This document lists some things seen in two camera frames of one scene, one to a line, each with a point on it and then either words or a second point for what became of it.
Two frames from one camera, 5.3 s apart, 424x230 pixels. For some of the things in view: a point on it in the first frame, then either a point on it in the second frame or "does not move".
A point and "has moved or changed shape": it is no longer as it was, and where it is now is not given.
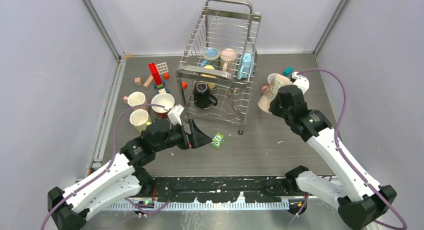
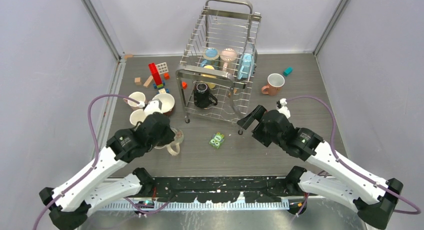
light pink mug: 137,98 does not move
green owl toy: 217,138 does not move
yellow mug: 140,119 does not move
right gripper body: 276,109 to 261,133
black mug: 202,97 does not move
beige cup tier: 275,82 has moved or changed shape
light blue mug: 246,67 does not move
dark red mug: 163,99 does not move
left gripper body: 177,137 to 166,138
